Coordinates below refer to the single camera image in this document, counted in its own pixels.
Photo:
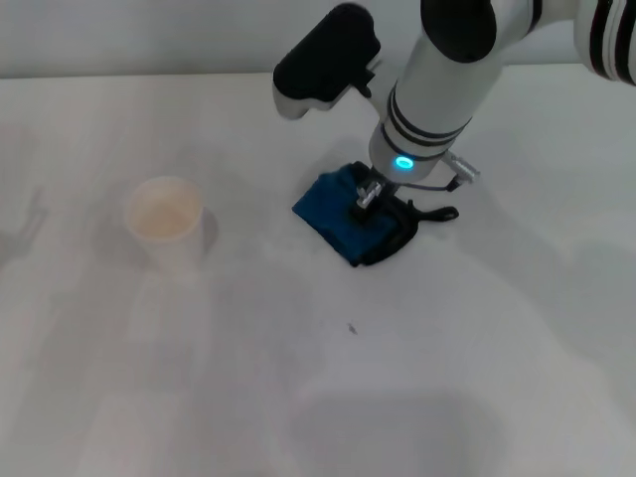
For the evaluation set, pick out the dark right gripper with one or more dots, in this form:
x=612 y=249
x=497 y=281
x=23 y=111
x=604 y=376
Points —
x=385 y=191

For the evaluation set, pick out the blue rag with black trim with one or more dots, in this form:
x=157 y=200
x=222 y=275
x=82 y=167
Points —
x=328 y=208

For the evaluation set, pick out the white paper cup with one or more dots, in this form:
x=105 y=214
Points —
x=166 y=223

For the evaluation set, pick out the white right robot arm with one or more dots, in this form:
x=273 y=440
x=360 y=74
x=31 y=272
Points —
x=447 y=89

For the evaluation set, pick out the small silver connector plug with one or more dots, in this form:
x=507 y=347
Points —
x=368 y=194

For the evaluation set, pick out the long silver connector plug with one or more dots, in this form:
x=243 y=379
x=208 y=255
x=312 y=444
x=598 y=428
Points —
x=462 y=166

